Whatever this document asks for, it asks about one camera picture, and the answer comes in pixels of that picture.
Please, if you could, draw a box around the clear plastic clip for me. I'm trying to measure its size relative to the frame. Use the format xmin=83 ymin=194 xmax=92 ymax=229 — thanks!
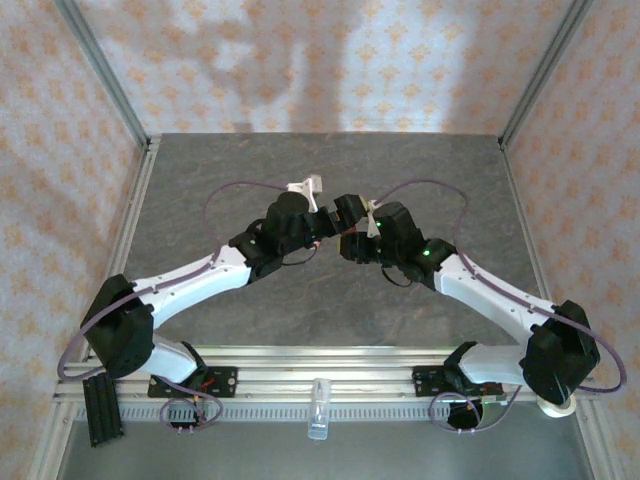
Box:
xmin=307 ymin=378 xmax=332 ymax=442

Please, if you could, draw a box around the grey metal panel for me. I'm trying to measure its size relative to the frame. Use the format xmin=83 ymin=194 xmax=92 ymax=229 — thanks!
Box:
xmin=57 ymin=418 xmax=596 ymax=480

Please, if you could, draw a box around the white masking tape roll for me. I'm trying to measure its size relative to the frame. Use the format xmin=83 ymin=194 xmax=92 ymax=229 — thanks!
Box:
xmin=539 ymin=394 xmax=576 ymax=419

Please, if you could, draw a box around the black left gripper wire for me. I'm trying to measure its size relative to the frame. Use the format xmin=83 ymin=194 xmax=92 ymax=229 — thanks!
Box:
xmin=282 ymin=245 xmax=320 ymax=267

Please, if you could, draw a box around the black gripper wire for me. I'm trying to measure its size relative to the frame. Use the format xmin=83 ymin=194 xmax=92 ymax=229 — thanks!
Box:
xmin=380 ymin=263 xmax=417 ymax=290
xmin=282 ymin=245 xmax=320 ymax=267

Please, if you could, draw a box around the black right gripper wire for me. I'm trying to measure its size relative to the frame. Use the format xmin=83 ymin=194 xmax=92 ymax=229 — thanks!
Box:
xmin=380 ymin=263 xmax=417 ymax=290

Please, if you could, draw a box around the aluminium frame cross rail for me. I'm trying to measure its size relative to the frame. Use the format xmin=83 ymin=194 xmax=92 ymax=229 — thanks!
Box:
xmin=52 ymin=344 xmax=601 ymax=406

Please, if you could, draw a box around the aluminium table side rail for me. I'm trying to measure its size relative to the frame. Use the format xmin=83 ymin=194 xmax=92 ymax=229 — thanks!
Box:
xmin=499 ymin=139 xmax=571 ymax=351
xmin=82 ymin=137 xmax=162 ymax=361

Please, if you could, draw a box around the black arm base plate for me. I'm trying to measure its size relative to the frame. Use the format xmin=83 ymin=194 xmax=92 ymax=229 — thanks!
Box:
xmin=147 ymin=366 xmax=239 ymax=399
xmin=412 ymin=364 xmax=506 ymax=399

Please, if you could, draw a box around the grey slotted cable duct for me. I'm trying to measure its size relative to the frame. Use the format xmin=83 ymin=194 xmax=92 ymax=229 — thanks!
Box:
xmin=74 ymin=403 xmax=576 ymax=422

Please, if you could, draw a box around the aluminium frame post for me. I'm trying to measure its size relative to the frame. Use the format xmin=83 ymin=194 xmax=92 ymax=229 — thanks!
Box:
xmin=52 ymin=0 xmax=151 ymax=146
xmin=499 ymin=0 xmax=596 ymax=147

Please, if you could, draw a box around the black ribbed plastic bracket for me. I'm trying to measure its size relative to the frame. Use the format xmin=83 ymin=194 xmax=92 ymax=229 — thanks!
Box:
xmin=82 ymin=372 xmax=125 ymax=448

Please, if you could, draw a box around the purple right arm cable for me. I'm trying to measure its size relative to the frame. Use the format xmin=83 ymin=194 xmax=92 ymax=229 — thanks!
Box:
xmin=369 ymin=178 xmax=629 ymax=435

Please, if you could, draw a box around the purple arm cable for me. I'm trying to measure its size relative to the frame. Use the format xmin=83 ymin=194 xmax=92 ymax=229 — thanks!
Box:
xmin=57 ymin=179 xmax=291 ymax=434
xmin=369 ymin=178 xmax=629 ymax=435

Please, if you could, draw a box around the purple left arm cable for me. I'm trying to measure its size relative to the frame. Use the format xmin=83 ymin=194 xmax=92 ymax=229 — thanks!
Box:
xmin=57 ymin=179 xmax=291 ymax=434

